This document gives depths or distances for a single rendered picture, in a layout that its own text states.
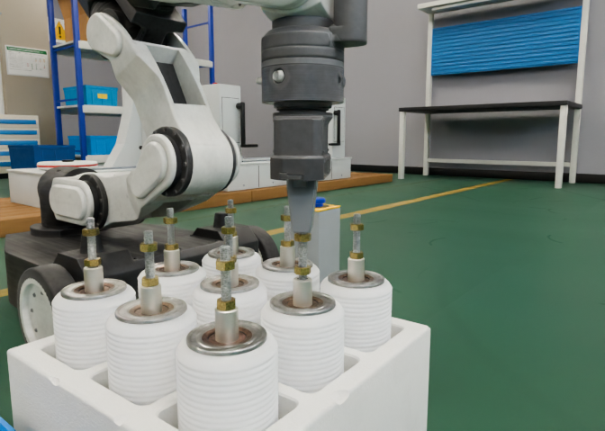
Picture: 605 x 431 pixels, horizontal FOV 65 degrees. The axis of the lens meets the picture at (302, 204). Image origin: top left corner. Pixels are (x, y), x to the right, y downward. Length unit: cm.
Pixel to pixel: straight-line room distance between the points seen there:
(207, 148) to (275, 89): 50
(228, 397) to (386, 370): 22
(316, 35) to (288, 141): 11
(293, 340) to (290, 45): 30
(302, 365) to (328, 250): 37
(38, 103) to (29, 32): 86
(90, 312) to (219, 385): 23
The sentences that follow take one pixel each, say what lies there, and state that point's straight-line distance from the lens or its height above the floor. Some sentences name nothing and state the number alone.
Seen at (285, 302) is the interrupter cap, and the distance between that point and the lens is 55.
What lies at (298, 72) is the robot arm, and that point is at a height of 50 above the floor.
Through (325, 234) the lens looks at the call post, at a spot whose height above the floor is 27.
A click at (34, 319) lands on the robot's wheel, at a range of 109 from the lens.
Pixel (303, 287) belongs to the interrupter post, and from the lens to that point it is 54.
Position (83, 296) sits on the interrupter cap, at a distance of 62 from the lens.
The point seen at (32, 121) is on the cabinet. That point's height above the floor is 62.
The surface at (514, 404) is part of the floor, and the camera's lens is 93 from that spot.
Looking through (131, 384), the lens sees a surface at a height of 19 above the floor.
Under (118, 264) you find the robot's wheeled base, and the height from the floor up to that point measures 19.
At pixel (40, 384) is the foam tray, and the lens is 64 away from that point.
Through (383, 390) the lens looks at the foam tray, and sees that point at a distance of 60.
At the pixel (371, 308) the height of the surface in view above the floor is 23.
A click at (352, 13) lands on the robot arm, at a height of 56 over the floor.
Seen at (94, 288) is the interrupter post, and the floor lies 26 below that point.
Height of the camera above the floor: 44
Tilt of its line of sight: 8 degrees down
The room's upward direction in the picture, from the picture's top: straight up
